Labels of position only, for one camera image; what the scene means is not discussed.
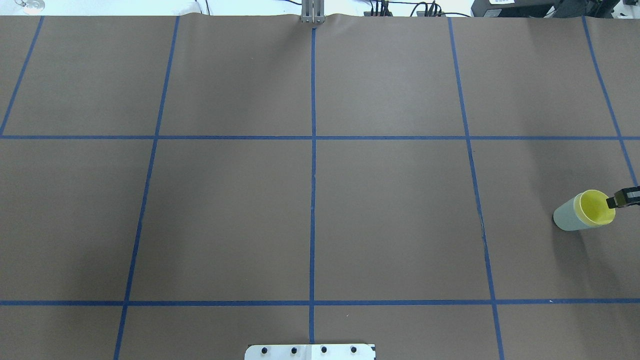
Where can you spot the green plastic cup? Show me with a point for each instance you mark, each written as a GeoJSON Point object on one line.
{"type": "Point", "coordinates": [570, 216]}

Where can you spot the yellow plastic cup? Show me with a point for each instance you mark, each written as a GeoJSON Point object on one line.
{"type": "Point", "coordinates": [591, 208]}

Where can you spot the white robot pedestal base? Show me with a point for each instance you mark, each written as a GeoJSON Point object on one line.
{"type": "Point", "coordinates": [327, 351]}

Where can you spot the black box with label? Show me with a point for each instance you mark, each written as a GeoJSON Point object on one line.
{"type": "Point", "coordinates": [511, 8]}

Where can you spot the aluminium frame post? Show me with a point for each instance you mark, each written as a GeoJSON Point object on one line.
{"type": "Point", "coordinates": [313, 11]}

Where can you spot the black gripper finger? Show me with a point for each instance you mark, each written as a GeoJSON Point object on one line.
{"type": "Point", "coordinates": [626, 197]}

